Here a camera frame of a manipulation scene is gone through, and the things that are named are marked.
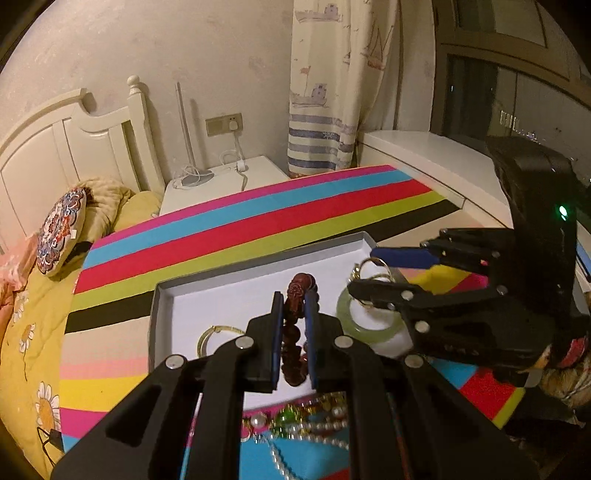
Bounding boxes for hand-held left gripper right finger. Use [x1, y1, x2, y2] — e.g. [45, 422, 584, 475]
[305, 290, 541, 480]

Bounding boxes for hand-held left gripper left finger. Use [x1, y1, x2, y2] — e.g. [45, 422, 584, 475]
[51, 292, 284, 480]

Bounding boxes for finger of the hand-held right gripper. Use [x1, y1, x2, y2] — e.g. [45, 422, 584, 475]
[369, 227, 515, 278]
[346, 277, 557, 385]

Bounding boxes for red wooden bead bracelet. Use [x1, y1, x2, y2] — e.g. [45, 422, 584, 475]
[279, 273, 320, 388]

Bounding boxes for gold hoop rings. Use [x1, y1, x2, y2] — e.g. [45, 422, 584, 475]
[352, 257, 394, 283]

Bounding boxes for green jade bangle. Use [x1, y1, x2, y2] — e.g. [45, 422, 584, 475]
[335, 288, 407, 345]

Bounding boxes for grey shallow cardboard box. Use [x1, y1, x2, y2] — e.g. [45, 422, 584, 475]
[148, 232, 414, 402]

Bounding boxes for thin gold bangle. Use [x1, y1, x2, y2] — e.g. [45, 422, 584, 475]
[198, 325, 247, 357]

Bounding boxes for white windowsill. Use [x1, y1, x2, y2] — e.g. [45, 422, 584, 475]
[358, 130, 514, 232]

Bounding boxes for rainbow striped tablecloth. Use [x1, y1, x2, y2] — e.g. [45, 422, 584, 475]
[60, 164, 527, 480]

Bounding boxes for dark window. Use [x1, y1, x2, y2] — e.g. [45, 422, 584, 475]
[429, 0, 591, 185]

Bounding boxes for white nightstand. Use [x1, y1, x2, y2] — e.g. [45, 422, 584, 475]
[159, 155, 290, 217]

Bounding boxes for white desk lamp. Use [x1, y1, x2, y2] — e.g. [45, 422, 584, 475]
[173, 82, 214, 190]

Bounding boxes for boat print curtain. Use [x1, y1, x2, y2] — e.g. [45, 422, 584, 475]
[286, 0, 400, 179]

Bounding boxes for beige pillow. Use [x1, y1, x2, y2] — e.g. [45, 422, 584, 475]
[76, 178, 162, 246]

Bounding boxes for round patterned cushion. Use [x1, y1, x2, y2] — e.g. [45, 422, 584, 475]
[36, 187, 88, 278]

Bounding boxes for yellow floral blanket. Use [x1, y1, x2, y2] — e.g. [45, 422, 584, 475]
[0, 240, 95, 477]

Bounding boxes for pink quilt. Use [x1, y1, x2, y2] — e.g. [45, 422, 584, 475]
[0, 233, 41, 306]

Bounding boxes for white wooden headboard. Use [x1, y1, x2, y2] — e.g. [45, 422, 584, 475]
[0, 75, 165, 241]

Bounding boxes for green gem gold necklace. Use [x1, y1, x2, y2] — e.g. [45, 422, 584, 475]
[240, 399, 348, 440]

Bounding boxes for white pearl necklace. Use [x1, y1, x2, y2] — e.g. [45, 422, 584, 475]
[269, 415, 352, 480]

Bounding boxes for white charger with cable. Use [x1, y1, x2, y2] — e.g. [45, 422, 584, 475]
[219, 119, 250, 192]

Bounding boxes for wall socket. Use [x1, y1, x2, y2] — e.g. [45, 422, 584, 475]
[205, 113, 244, 136]

